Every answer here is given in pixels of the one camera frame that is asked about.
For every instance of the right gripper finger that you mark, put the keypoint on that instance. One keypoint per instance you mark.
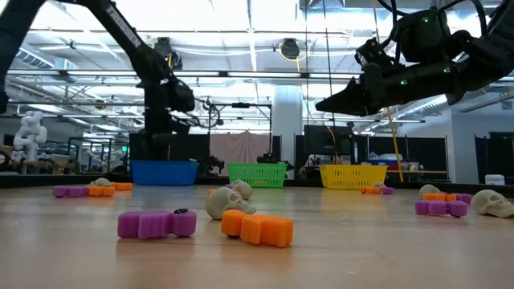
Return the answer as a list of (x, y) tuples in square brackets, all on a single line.
[(353, 114), (361, 94)]

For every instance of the blue plastic basket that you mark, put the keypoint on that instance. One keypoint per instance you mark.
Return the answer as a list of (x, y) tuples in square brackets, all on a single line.
[(164, 173)]

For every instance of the beige plastic skull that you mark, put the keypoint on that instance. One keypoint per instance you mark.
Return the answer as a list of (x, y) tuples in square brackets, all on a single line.
[(429, 188), (100, 182), (225, 200), (244, 190), (378, 184), (492, 202)]

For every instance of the orange toy block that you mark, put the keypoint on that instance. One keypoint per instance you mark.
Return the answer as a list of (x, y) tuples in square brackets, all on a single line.
[(102, 192), (439, 197), (261, 230)]

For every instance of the purple toy block front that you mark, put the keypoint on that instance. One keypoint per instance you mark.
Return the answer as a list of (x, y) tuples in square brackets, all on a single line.
[(156, 225)]

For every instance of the purple toy block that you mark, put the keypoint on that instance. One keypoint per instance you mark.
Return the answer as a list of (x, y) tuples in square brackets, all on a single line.
[(441, 208), (156, 225)]

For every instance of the orange toy block front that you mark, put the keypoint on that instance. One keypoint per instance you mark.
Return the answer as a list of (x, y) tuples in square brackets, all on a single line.
[(261, 230)]

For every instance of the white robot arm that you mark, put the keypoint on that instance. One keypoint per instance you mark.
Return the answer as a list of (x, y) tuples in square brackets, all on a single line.
[(30, 134)]

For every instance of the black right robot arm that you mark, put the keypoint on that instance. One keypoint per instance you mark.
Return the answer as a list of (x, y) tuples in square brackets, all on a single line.
[(482, 56)]

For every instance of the small black robot arm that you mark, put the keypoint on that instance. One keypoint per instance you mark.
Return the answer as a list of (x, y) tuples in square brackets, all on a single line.
[(267, 157), (214, 164)]

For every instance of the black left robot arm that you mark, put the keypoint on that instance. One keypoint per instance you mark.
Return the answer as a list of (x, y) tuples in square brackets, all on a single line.
[(132, 44)]

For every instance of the large black screen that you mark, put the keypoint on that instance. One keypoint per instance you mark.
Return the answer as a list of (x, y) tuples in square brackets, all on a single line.
[(321, 140)]

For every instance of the yellow plastic basket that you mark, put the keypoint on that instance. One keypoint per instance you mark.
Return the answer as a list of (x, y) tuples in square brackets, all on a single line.
[(353, 176)]

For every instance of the pink curtain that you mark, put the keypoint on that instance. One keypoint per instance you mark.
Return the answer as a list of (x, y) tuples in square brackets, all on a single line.
[(241, 146)]

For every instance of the green plastic basket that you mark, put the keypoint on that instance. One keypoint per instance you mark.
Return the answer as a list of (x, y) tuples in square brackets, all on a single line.
[(257, 175)]

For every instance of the white plastic container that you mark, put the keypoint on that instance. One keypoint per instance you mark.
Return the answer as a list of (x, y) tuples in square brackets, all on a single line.
[(494, 180)]

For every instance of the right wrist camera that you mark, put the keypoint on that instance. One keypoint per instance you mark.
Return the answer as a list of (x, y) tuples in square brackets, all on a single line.
[(371, 56)]

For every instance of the black gantry frame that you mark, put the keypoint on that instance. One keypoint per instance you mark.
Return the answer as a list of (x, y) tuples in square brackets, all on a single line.
[(240, 105)]

